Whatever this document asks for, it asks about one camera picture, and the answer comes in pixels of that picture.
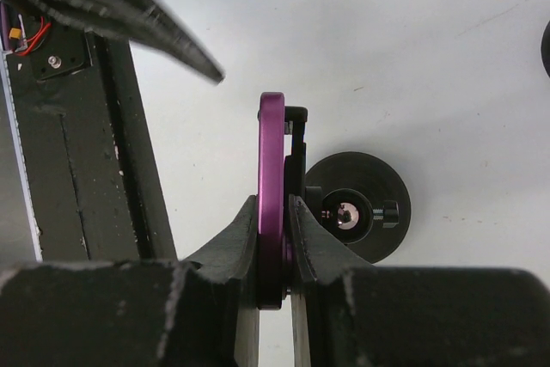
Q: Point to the black stand holding purple phone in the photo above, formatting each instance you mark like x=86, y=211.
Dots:
x=356, y=197

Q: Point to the black stand holding white phone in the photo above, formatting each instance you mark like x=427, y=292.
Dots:
x=545, y=49

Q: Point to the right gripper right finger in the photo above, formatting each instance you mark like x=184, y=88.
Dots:
x=347, y=312

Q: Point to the purple phone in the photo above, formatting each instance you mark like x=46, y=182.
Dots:
x=273, y=244

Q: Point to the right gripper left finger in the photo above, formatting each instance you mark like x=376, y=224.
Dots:
x=200, y=311

